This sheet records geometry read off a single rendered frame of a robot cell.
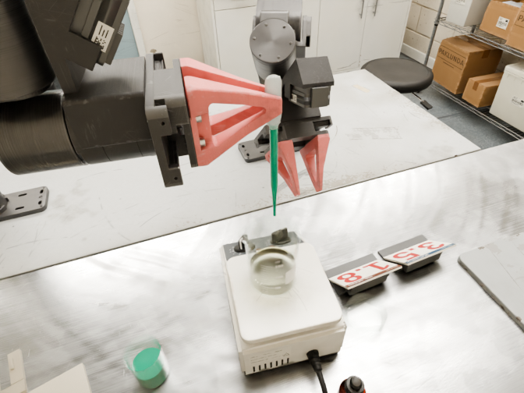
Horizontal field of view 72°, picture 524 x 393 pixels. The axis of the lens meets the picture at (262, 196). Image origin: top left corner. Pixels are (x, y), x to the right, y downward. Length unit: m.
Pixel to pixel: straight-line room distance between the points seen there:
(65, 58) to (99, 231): 0.48
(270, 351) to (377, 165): 0.48
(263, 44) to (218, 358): 0.40
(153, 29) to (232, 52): 0.77
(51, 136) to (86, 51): 0.06
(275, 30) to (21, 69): 0.30
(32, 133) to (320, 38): 2.91
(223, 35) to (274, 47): 2.34
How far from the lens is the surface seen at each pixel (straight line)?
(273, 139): 0.32
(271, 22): 0.49
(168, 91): 0.25
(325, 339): 0.46
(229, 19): 2.79
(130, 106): 0.26
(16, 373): 0.44
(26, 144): 0.29
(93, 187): 0.81
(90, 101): 0.26
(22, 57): 0.27
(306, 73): 0.45
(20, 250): 0.74
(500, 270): 0.66
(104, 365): 0.55
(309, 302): 0.44
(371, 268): 0.57
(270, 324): 0.43
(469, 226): 0.72
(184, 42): 3.38
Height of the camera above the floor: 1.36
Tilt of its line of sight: 42 degrees down
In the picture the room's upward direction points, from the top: 2 degrees counter-clockwise
